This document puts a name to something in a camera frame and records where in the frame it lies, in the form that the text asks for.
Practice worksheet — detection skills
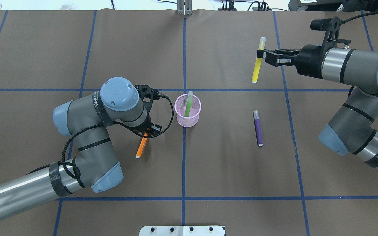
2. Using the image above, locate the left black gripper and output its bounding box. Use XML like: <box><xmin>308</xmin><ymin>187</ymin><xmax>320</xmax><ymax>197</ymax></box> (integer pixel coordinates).
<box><xmin>130</xmin><ymin>115</ymin><xmax>162</xmax><ymax>136</ymax></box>

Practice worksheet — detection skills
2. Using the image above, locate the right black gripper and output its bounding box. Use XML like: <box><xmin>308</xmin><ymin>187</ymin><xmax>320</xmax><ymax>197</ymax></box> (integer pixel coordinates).
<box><xmin>257</xmin><ymin>44</ymin><xmax>323</xmax><ymax>79</ymax></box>

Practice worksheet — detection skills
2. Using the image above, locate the orange highlighter pen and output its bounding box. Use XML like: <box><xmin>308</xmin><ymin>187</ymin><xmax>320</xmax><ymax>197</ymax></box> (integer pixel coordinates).
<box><xmin>136</xmin><ymin>133</ymin><xmax>148</xmax><ymax>159</ymax></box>

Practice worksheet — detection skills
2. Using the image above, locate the yellow highlighter pen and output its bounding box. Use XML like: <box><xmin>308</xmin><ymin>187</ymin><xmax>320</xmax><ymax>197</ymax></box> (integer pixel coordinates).
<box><xmin>251</xmin><ymin>37</ymin><xmax>266</xmax><ymax>83</ymax></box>

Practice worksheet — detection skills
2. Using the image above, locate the green highlighter pen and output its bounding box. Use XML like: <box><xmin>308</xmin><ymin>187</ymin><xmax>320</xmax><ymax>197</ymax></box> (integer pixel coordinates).
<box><xmin>184</xmin><ymin>91</ymin><xmax>193</xmax><ymax>117</ymax></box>

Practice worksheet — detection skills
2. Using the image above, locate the purple marker pen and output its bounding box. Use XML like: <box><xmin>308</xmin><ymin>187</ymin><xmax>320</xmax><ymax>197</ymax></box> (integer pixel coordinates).
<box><xmin>253</xmin><ymin>110</ymin><xmax>263</xmax><ymax>147</ymax></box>

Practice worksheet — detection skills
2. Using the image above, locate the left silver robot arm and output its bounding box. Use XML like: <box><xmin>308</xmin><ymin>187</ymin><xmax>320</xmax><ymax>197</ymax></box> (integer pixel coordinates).
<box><xmin>0</xmin><ymin>77</ymin><xmax>168</xmax><ymax>221</ymax></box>

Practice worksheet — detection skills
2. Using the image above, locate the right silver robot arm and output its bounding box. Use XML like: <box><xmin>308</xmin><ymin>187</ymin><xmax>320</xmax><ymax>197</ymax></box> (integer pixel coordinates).
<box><xmin>257</xmin><ymin>45</ymin><xmax>378</xmax><ymax>170</ymax></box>

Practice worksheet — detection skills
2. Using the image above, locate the pink mesh pen holder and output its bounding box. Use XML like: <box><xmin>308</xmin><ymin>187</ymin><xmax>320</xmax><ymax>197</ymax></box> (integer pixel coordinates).
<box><xmin>174</xmin><ymin>94</ymin><xmax>202</xmax><ymax>127</ymax></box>

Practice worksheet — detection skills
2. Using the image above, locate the black cardboard box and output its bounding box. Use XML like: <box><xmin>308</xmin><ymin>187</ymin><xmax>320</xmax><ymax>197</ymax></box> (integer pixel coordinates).
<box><xmin>288</xmin><ymin>0</ymin><xmax>343</xmax><ymax>12</ymax></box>

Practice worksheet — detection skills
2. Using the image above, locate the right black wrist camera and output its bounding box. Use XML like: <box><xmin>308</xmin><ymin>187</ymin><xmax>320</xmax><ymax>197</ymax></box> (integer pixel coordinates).
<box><xmin>310</xmin><ymin>17</ymin><xmax>351</xmax><ymax>50</ymax></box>

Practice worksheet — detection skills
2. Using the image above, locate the left black camera cable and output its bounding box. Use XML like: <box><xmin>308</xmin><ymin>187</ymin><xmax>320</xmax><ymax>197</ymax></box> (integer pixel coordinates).
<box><xmin>61</xmin><ymin>95</ymin><xmax>175</xmax><ymax>189</ymax></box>

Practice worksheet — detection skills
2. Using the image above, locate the aluminium frame post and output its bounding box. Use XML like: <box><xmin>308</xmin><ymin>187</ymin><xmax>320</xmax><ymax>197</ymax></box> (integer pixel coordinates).
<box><xmin>176</xmin><ymin>0</ymin><xmax>193</xmax><ymax>16</ymax></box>

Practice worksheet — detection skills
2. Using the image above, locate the white camera stand pedestal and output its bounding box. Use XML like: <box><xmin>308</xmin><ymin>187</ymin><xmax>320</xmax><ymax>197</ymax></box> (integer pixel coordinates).
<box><xmin>139</xmin><ymin>225</ymin><xmax>226</xmax><ymax>236</ymax></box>

